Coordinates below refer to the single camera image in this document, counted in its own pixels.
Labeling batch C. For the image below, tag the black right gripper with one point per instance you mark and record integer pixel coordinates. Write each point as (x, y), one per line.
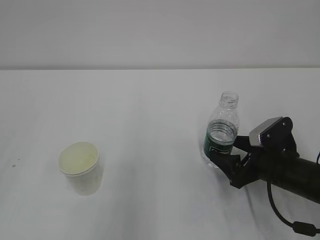
(242, 172)

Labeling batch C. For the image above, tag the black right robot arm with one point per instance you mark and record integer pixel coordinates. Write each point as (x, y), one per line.
(271, 157)

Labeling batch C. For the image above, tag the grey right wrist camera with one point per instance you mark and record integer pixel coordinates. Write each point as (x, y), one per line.
(262, 132)

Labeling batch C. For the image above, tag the clear water bottle green label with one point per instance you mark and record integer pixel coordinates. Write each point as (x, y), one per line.
(222, 127)

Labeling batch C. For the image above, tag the white paper cup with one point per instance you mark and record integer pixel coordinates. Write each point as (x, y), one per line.
(80, 164)

